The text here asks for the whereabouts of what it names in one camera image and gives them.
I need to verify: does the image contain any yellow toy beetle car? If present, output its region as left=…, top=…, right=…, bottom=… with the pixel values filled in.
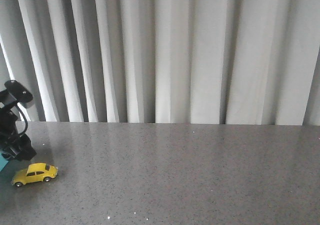
left=11, top=162, right=59, bottom=188

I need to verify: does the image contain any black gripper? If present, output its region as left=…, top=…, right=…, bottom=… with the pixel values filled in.
left=0, top=107, right=37, bottom=162

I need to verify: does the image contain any turquoise blue box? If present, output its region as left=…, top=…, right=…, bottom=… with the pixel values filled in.
left=0, top=154, right=8, bottom=171

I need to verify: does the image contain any grey pleated curtain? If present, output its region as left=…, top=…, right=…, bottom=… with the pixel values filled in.
left=0, top=0, right=320, bottom=126

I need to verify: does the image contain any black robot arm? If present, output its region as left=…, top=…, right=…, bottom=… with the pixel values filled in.
left=0, top=80, right=37, bottom=161

